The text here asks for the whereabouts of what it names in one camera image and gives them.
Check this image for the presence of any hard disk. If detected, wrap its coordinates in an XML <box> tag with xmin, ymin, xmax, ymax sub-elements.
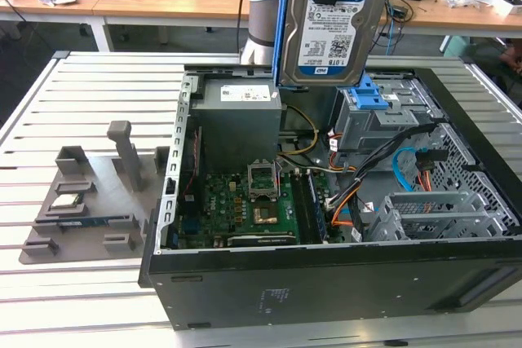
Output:
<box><xmin>272</xmin><ymin>0</ymin><xmax>399</xmax><ymax>90</ymax></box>

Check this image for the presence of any grey metal disk bay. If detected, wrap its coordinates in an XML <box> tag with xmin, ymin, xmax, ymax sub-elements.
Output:
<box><xmin>364</xmin><ymin>190</ymin><xmax>507</xmax><ymax>244</ymax></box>

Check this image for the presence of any blue plastic drive latch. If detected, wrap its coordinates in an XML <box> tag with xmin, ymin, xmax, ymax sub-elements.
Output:
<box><xmin>349</xmin><ymin>73</ymin><xmax>389</xmax><ymax>112</ymax></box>

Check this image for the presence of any grey optical drive cage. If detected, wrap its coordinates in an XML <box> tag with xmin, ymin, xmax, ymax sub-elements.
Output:
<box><xmin>332</xmin><ymin>74</ymin><xmax>436</xmax><ymax>154</ymax></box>

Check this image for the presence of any grey power supply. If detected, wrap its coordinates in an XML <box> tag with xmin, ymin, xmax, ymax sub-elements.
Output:
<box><xmin>189</xmin><ymin>77</ymin><xmax>285</xmax><ymax>176</ymax></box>

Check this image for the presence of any person in dark clothes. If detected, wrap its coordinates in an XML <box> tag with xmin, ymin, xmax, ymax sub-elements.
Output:
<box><xmin>463</xmin><ymin>37</ymin><xmax>522</xmax><ymax>95</ymax></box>

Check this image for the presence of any small white box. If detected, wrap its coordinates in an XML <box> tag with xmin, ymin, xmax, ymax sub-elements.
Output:
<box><xmin>490</xmin><ymin>0</ymin><xmax>522</xmax><ymax>18</ymax></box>

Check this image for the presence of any metal socket cover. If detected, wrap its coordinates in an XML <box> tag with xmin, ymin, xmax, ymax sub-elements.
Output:
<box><xmin>246</xmin><ymin>157</ymin><xmax>282</xmax><ymax>202</ymax></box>

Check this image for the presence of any installed RAM stick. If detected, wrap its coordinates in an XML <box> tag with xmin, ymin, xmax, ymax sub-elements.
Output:
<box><xmin>307</xmin><ymin>170</ymin><xmax>330</xmax><ymax>244</ymax></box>

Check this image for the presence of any black RAM slot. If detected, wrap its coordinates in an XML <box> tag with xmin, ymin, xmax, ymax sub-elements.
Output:
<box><xmin>290</xmin><ymin>172</ymin><xmax>313</xmax><ymax>244</ymax></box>
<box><xmin>298</xmin><ymin>172</ymin><xmax>320</xmax><ymax>244</ymax></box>

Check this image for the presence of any CPU socket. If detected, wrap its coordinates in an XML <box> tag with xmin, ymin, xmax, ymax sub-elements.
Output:
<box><xmin>251</xmin><ymin>203</ymin><xmax>283</xmax><ymax>229</ymax></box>

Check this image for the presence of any black case fan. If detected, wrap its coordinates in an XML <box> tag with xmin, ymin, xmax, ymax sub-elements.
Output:
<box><xmin>179</xmin><ymin>126</ymin><xmax>207</xmax><ymax>222</ymax></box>

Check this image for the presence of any green motherboard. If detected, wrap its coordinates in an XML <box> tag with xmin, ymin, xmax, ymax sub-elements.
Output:
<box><xmin>175</xmin><ymin>170</ymin><xmax>332</xmax><ymax>249</ymax></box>

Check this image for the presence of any black graphics card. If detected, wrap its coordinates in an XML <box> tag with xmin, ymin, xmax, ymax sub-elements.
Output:
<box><xmin>226</xmin><ymin>232</ymin><xmax>302</xmax><ymax>249</ymax></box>

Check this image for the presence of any black PC case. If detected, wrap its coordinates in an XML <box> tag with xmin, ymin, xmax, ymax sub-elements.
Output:
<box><xmin>137</xmin><ymin>63</ymin><xmax>522</xmax><ymax>333</ymax></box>

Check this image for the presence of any grey parts rack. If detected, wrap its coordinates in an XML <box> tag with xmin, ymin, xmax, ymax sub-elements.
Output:
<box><xmin>19</xmin><ymin>119</ymin><xmax>172</xmax><ymax>267</ymax></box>

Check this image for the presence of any silver CPU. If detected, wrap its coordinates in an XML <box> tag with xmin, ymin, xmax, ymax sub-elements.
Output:
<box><xmin>51</xmin><ymin>192</ymin><xmax>85</xmax><ymax>208</ymax></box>

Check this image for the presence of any blue RAM stick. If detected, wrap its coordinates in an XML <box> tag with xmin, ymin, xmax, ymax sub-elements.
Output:
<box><xmin>34</xmin><ymin>216</ymin><xmax>126</xmax><ymax>229</ymax></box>

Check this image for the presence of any black sleeved wire bundle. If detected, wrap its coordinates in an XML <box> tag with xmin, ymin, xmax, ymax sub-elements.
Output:
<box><xmin>325</xmin><ymin>121</ymin><xmax>438</xmax><ymax>211</ymax></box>

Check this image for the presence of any red orange wire bundle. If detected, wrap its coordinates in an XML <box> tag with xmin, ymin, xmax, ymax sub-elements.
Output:
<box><xmin>325</xmin><ymin>130</ymin><xmax>361</xmax><ymax>176</ymax></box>

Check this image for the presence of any light blue data wire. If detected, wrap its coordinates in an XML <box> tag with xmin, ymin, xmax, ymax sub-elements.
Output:
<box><xmin>390</xmin><ymin>145</ymin><xmax>430</xmax><ymax>203</ymax></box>

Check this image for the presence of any red black twisted wire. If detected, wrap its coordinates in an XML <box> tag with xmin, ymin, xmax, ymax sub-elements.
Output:
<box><xmin>182</xmin><ymin>126</ymin><xmax>204</xmax><ymax>197</ymax></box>

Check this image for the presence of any orange power wire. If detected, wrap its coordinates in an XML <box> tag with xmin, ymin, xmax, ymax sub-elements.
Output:
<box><xmin>414</xmin><ymin>149</ymin><xmax>449</xmax><ymax>193</ymax></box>

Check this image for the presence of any orange yellow wire bundle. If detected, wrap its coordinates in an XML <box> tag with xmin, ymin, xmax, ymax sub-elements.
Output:
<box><xmin>330</xmin><ymin>191</ymin><xmax>361</xmax><ymax>230</ymax></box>

